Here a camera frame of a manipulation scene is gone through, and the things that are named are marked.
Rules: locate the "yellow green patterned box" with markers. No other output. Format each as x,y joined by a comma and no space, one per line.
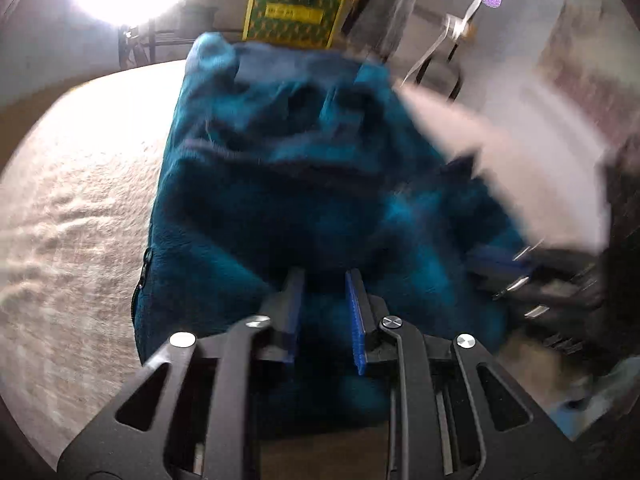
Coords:
295,10

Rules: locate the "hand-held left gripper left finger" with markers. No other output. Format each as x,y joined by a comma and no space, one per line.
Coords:
295,310

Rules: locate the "teal plaid fleece jacket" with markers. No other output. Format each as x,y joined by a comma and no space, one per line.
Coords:
300,185

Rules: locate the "beige bed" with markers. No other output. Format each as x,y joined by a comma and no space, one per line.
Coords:
75,210

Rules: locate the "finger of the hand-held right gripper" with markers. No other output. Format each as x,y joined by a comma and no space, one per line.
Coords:
515,287
492,262

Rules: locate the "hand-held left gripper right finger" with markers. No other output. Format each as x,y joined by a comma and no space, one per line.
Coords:
356,320

